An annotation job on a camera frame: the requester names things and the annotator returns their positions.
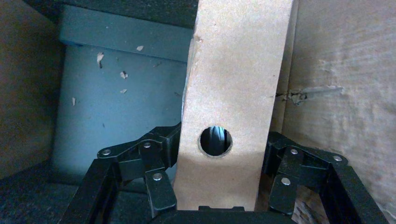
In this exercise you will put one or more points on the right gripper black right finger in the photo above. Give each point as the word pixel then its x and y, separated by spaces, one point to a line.
pixel 321 176

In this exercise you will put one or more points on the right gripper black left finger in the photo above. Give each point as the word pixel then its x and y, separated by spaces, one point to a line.
pixel 130 160

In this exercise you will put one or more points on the small cardboard box with hole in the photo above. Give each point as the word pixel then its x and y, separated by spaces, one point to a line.
pixel 235 77

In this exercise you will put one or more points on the blue-grey box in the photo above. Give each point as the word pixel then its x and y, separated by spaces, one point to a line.
pixel 123 92

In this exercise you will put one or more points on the large open cardboard carton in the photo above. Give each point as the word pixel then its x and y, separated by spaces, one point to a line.
pixel 340 61

